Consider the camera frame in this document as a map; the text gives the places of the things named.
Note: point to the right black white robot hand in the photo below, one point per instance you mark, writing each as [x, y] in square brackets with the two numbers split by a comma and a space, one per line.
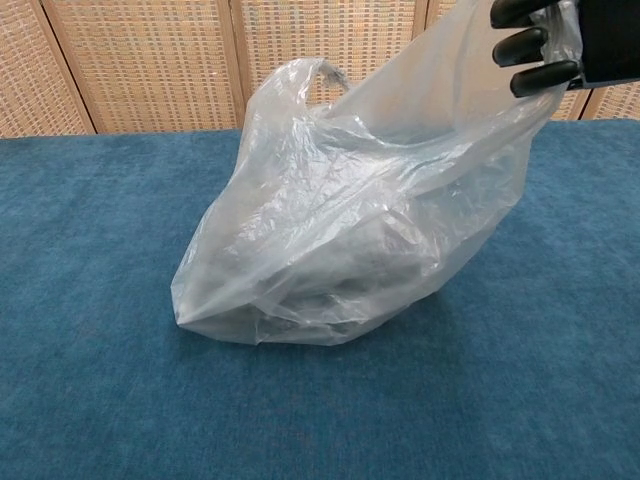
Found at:
[610, 40]

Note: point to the clear plastic bag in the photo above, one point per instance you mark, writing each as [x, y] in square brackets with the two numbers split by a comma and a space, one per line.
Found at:
[325, 225]

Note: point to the woven bamboo folding screen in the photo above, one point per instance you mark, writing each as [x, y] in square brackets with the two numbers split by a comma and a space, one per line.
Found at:
[150, 60]

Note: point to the blue felt table mat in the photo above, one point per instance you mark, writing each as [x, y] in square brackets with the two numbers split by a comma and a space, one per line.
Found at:
[100, 300]

